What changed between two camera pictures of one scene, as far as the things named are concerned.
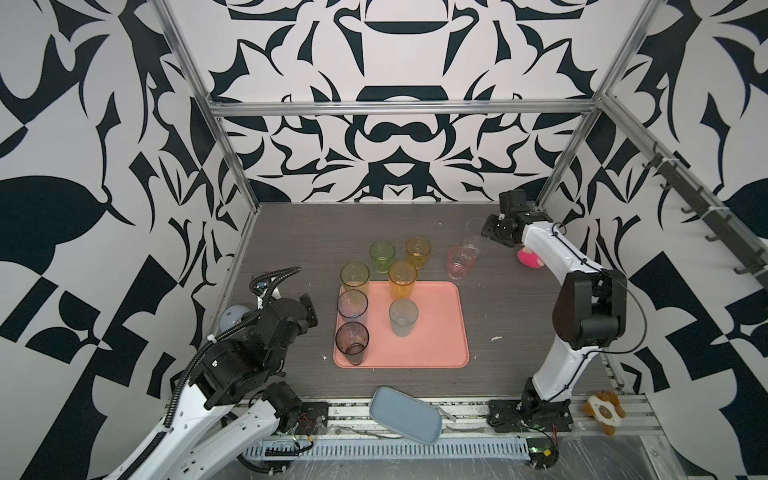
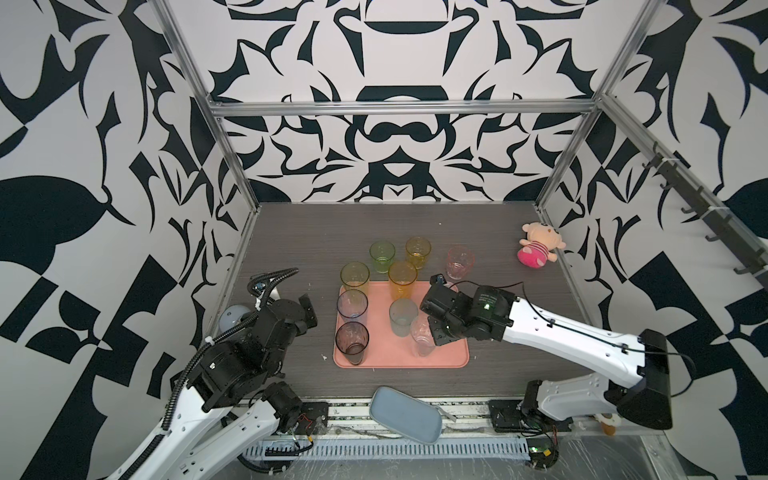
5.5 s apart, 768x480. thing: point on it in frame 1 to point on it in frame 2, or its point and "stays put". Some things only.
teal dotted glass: x=403 y=313 stays put
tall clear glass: x=474 y=233 to x=421 y=335
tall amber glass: x=402 y=276 stays put
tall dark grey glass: x=352 y=339 stays put
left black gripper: x=307 y=312 stays put
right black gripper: x=491 y=223 to x=438 y=336
